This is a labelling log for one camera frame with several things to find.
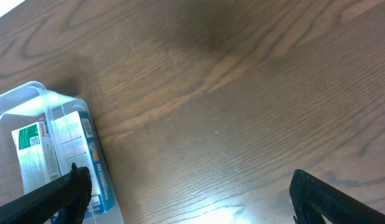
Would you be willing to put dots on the blue white medicine box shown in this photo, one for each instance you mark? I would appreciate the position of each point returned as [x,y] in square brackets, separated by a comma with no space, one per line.
[77,143]

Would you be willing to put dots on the clear plastic container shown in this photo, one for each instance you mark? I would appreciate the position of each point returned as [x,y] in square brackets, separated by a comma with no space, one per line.
[22,106]

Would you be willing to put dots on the white green Panadol box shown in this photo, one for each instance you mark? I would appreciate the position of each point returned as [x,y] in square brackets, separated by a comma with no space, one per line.
[36,155]

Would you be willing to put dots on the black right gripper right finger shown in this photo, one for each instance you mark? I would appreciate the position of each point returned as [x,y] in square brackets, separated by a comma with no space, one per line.
[314,201]

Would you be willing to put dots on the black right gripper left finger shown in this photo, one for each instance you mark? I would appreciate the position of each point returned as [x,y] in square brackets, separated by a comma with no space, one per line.
[68,197]

